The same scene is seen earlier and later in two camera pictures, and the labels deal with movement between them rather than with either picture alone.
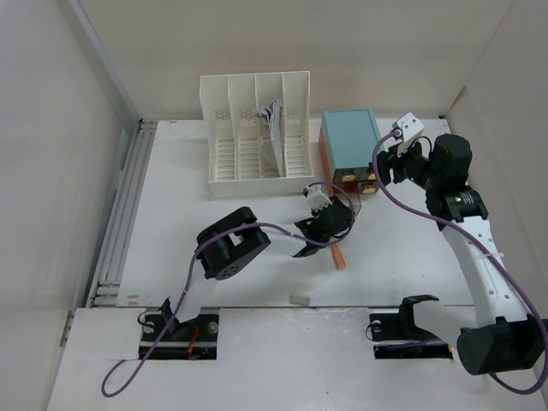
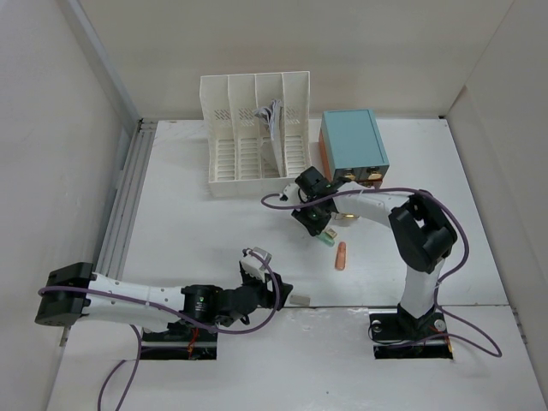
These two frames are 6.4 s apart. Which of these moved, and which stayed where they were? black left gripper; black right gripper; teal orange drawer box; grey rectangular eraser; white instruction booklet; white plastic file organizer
Moved: black left gripper; black right gripper
Stayed: white instruction booklet; teal orange drawer box; white plastic file organizer; grey rectangular eraser
